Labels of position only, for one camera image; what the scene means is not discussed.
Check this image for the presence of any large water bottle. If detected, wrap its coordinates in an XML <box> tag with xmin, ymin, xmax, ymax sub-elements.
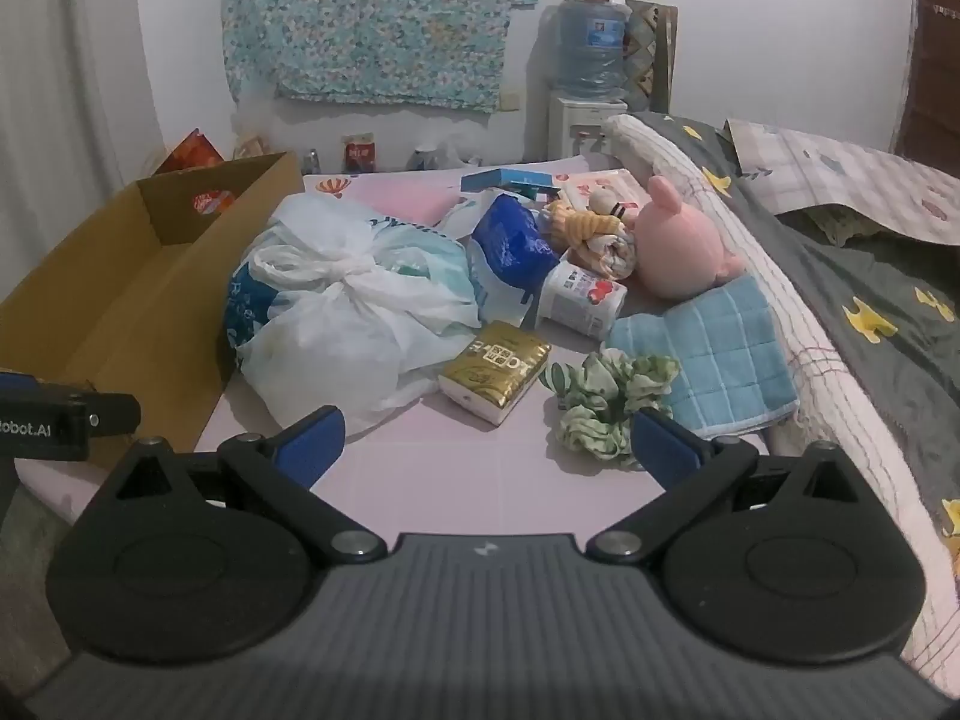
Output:
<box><xmin>555</xmin><ymin>0</ymin><xmax>631</xmax><ymax>100</ymax></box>

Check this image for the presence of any rolled striped cloth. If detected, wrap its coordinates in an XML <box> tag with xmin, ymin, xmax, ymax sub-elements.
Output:
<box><xmin>570</xmin><ymin>229</ymin><xmax>638</xmax><ymax>282</ymax></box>

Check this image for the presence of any pink plush toy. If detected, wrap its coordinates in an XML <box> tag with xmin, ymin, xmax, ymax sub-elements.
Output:
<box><xmin>626</xmin><ymin>175</ymin><xmax>747</xmax><ymax>293</ymax></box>

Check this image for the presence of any small red packet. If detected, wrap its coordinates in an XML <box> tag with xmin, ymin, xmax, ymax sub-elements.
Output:
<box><xmin>341</xmin><ymin>131</ymin><xmax>378</xmax><ymax>173</ymax></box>

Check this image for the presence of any small doll in yellow stripes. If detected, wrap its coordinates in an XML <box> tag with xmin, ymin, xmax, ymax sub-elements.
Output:
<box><xmin>544</xmin><ymin>187</ymin><xmax>638</xmax><ymax>248</ymax></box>

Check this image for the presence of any pink wet wipes packet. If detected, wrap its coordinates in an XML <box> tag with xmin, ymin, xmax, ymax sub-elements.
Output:
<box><xmin>559</xmin><ymin>169</ymin><xmax>653</xmax><ymax>211</ymax></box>

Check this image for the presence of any blue checked towel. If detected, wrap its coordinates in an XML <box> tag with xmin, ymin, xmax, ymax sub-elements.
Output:
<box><xmin>600</xmin><ymin>274</ymin><xmax>800</xmax><ymax>440</ymax></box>

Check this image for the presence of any dark wooden door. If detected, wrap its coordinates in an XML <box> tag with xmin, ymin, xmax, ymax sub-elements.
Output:
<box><xmin>892</xmin><ymin>0</ymin><xmax>960</xmax><ymax>173</ymax></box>

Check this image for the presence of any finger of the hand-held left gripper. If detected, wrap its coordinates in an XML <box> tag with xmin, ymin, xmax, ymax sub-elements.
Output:
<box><xmin>0</xmin><ymin>371</ymin><xmax>142</xmax><ymax>436</ymax></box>

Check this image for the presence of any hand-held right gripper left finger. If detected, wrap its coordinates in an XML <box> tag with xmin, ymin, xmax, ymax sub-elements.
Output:
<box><xmin>112</xmin><ymin>405</ymin><xmax>385</xmax><ymax>565</ymax></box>

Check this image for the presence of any brown cardboard box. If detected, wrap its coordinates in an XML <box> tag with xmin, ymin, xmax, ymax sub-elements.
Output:
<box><xmin>0</xmin><ymin>152</ymin><xmax>305</xmax><ymax>466</ymax></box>

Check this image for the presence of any gold tissue packet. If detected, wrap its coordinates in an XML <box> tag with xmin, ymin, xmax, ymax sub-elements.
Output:
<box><xmin>437</xmin><ymin>320</ymin><xmax>552</xmax><ymax>427</ymax></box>

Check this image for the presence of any pink checked blanket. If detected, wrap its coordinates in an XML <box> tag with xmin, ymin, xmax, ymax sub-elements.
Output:
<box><xmin>724</xmin><ymin>118</ymin><xmax>960</xmax><ymax>245</ymax></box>

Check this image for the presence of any floral wall cloth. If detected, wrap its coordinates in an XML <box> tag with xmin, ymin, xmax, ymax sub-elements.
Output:
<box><xmin>223</xmin><ymin>0</ymin><xmax>539</xmax><ymax>113</ymax></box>

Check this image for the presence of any blue bandage box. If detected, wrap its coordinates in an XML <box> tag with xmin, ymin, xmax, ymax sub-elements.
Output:
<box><xmin>460</xmin><ymin>167</ymin><xmax>571</xmax><ymax>200</ymax></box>

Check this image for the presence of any red snack bag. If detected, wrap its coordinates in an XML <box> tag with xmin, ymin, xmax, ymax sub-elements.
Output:
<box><xmin>154</xmin><ymin>129</ymin><xmax>237</xmax><ymax>215</ymax></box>

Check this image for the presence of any blue tissue packet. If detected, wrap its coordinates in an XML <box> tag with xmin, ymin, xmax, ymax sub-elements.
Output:
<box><xmin>466</xmin><ymin>193</ymin><xmax>563</xmax><ymax>308</ymax></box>

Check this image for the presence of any white curtain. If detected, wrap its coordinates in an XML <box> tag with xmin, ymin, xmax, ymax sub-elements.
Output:
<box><xmin>0</xmin><ymin>0</ymin><xmax>166</xmax><ymax>196</ymax></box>

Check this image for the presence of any patterned paper bag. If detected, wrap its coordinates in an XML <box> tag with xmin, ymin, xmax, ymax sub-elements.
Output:
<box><xmin>624</xmin><ymin>0</ymin><xmax>678</xmax><ymax>113</ymax></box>

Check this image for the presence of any pink soft packet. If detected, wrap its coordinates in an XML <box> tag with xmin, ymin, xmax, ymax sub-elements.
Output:
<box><xmin>345</xmin><ymin>180</ymin><xmax>462</xmax><ymax>222</ymax></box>

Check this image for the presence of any white water dispenser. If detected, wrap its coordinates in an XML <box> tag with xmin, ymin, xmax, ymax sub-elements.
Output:
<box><xmin>547</xmin><ymin>94</ymin><xmax>627</xmax><ymax>162</ymax></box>

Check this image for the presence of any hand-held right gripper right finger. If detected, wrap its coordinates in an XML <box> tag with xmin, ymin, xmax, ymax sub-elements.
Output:
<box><xmin>585</xmin><ymin>409</ymin><xmax>860</xmax><ymax>563</ymax></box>

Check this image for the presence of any grey blanket with yellow print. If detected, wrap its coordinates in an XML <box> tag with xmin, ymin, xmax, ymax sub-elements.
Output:
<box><xmin>637</xmin><ymin>112</ymin><xmax>960</xmax><ymax>533</ymax></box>

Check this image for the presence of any green floral scrunchie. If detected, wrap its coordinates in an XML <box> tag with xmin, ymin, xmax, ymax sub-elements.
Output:
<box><xmin>540</xmin><ymin>351</ymin><xmax>680</xmax><ymax>470</ymax></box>

